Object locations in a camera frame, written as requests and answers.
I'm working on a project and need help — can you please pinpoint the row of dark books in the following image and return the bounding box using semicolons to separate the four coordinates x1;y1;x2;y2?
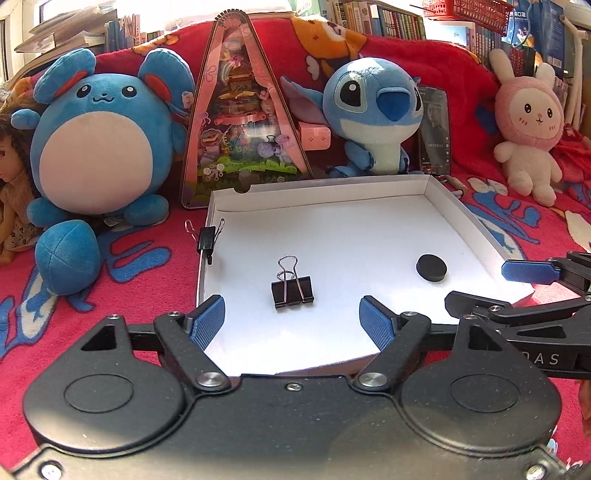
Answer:
466;21;536;77

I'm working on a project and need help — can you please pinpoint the blue paper bag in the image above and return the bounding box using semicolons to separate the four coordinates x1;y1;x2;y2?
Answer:
501;0;571;70

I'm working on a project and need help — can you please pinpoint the small pink box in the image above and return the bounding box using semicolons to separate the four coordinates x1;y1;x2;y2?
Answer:
298;121;332;152

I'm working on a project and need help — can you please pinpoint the dark photo card package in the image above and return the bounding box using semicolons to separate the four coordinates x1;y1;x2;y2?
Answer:
418;84;452;177

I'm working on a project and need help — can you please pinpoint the white cardboard box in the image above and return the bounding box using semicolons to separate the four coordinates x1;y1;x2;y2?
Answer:
196;173;536;377

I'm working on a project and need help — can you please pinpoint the row of upright books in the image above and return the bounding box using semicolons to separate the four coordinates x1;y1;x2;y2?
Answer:
323;0;428;41

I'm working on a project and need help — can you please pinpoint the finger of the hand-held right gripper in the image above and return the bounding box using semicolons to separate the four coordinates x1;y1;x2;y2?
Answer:
502;251;591;296
444;290;591;324

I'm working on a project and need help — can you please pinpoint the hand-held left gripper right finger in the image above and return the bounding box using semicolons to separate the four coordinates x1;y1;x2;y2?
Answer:
353;295;509;393

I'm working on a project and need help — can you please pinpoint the large black binder clip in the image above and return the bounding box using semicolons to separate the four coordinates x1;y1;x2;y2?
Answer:
271;255;315;309

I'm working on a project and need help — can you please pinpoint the triangular pink toy box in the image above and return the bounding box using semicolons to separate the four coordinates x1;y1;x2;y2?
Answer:
180;8;315;210

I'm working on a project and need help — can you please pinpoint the blue alien plush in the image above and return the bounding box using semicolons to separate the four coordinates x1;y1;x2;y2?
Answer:
279;56;424;178

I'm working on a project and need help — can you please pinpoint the round blue mouse plush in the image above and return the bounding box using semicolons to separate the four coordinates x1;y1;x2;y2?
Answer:
10;47;195;296

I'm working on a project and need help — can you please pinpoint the small black binder clip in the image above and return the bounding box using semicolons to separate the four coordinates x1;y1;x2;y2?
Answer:
185;218;226;266

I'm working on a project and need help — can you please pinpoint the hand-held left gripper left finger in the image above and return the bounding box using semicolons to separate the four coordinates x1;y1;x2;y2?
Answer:
81;295;232;393

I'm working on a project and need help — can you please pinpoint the brown-haired doll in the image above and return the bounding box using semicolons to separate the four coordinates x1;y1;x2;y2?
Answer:
0;108;42;266

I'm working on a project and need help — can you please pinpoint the stack of flat books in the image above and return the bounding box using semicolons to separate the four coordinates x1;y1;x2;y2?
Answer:
14;7;121;54

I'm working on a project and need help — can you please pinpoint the pink rabbit plush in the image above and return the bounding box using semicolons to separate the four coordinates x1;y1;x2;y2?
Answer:
488;48;566;207

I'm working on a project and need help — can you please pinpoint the black round magnet disc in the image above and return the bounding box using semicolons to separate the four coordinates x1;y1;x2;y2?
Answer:
416;254;448;281

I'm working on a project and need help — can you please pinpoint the red crumpled cloth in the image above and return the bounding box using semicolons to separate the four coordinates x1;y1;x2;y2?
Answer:
551;124;591;185

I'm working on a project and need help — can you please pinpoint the red plastic basket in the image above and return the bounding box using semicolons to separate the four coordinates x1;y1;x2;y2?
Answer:
422;0;513;35

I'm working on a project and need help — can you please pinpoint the white pipe rack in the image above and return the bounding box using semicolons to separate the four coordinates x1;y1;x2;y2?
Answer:
561;14;588;130

